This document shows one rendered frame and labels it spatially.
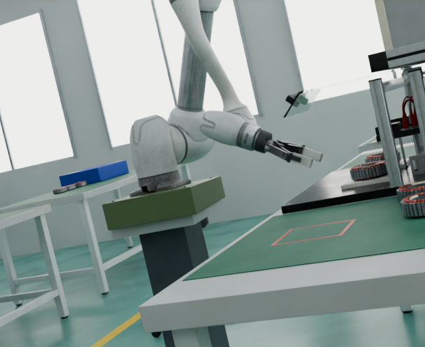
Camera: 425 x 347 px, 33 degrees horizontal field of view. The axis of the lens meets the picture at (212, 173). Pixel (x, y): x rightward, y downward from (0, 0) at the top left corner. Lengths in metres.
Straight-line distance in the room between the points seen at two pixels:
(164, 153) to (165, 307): 1.36
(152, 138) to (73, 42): 5.52
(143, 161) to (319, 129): 4.54
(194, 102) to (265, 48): 4.43
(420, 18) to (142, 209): 1.13
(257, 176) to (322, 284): 6.10
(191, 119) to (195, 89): 0.11
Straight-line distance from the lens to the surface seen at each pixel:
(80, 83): 8.05
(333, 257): 1.36
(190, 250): 2.61
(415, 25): 1.99
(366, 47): 6.91
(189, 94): 2.74
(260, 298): 1.23
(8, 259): 5.74
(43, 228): 4.82
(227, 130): 2.45
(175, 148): 2.66
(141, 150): 2.62
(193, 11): 2.54
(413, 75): 1.90
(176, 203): 2.47
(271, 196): 7.27
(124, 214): 2.55
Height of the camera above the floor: 1.04
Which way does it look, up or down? 4 degrees down
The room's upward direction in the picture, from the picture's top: 13 degrees counter-clockwise
